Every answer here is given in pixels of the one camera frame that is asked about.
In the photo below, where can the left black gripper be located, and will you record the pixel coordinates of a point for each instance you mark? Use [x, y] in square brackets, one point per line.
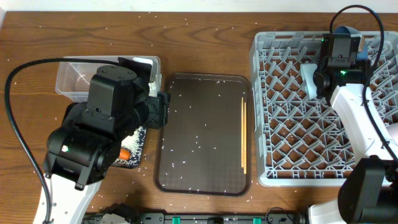
[158, 110]

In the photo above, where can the dark blue plate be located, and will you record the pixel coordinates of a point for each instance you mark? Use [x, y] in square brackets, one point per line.
[359, 44]

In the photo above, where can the light blue rice bowl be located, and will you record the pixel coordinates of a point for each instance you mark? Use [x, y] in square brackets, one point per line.
[307, 71]

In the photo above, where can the pile of rice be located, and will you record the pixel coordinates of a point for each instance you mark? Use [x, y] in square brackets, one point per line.
[134, 144]

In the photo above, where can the orange carrot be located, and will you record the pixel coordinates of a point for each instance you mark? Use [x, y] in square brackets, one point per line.
[124, 154]

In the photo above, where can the pink cup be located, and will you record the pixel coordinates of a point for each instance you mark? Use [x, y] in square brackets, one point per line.
[393, 131]

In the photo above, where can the white tissue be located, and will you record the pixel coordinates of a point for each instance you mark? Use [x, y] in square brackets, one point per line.
[153, 87]

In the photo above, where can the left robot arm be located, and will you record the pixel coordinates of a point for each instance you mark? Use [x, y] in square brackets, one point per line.
[89, 140]

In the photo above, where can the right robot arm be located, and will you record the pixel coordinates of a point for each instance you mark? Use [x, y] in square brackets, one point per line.
[369, 193]

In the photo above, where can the black waste tray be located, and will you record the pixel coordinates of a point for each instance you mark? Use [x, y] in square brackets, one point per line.
[71, 112]

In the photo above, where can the grey dishwasher rack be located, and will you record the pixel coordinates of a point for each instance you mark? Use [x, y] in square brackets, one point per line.
[302, 142]

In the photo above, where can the brown serving tray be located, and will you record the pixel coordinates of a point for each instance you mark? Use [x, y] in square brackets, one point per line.
[199, 149]

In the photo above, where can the clear plastic bin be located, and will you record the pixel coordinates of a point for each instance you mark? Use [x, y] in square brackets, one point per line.
[73, 78]

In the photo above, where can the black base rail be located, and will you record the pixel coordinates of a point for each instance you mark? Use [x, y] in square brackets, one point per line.
[160, 218]

